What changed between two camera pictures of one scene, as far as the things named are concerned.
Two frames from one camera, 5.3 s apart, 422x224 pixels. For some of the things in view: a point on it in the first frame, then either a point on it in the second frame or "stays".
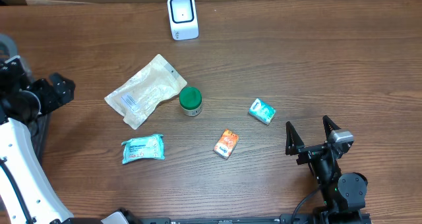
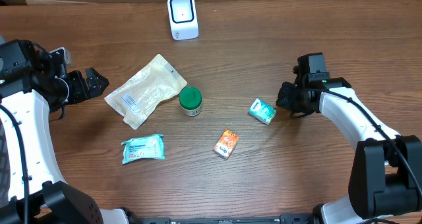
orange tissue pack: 226,145 stays
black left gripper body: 41,99 -> 78,91
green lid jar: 190,99 stays
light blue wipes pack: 144,147 stays
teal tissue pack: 262,111 stays
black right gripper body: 310,153 -> 292,98
